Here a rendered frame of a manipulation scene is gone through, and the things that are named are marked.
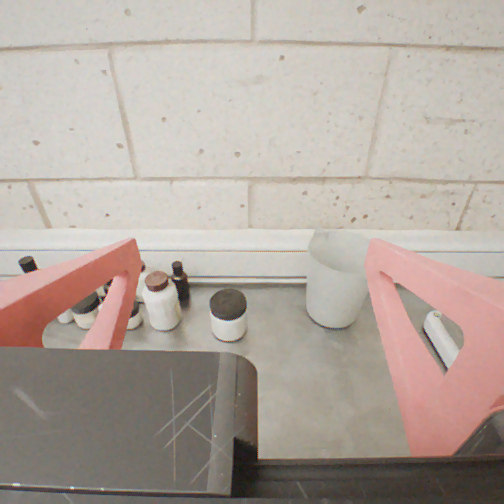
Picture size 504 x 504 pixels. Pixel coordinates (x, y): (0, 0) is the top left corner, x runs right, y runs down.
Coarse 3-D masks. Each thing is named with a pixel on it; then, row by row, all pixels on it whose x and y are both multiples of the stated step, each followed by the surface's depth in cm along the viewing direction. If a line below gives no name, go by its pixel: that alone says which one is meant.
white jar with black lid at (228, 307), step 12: (216, 300) 57; (228, 300) 57; (240, 300) 57; (216, 312) 54; (228, 312) 54; (240, 312) 55; (216, 324) 56; (228, 324) 55; (240, 324) 56; (216, 336) 58; (228, 336) 57; (240, 336) 58
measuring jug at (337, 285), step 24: (312, 240) 59; (336, 240) 62; (360, 240) 60; (312, 264) 55; (336, 264) 65; (360, 264) 61; (312, 288) 58; (336, 288) 53; (360, 288) 53; (312, 312) 61; (336, 312) 57
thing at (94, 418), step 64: (128, 256) 12; (0, 320) 6; (128, 320) 12; (0, 384) 4; (64, 384) 5; (128, 384) 5; (192, 384) 5; (256, 384) 5; (0, 448) 4; (64, 448) 4; (128, 448) 4; (192, 448) 4; (256, 448) 4
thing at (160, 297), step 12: (156, 276) 56; (144, 288) 57; (156, 288) 55; (168, 288) 57; (144, 300) 56; (156, 300) 55; (168, 300) 56; (156, 312) 57; (168, 312) 58; (180, 312) 63; (156, 324) 59; (168, 324) 59
